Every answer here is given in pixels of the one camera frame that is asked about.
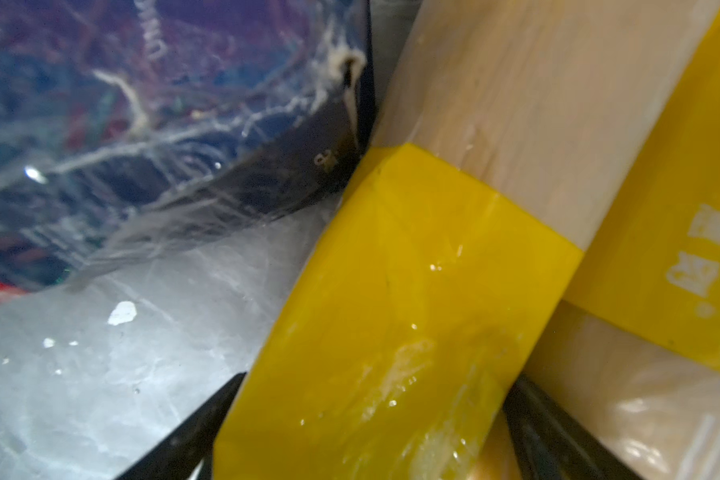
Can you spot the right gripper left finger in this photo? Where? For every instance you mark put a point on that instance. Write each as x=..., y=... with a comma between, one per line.
x=187, y=452

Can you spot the yellow Pasta Time bag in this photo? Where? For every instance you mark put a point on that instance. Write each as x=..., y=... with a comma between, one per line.
x=633, y=351
x=505, y=134

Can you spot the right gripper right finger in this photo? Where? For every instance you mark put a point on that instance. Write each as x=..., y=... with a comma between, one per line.
x=550, y=444

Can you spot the blue Barilla rigatoni box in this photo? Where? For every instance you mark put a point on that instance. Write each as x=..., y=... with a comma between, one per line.
x=134, y=129

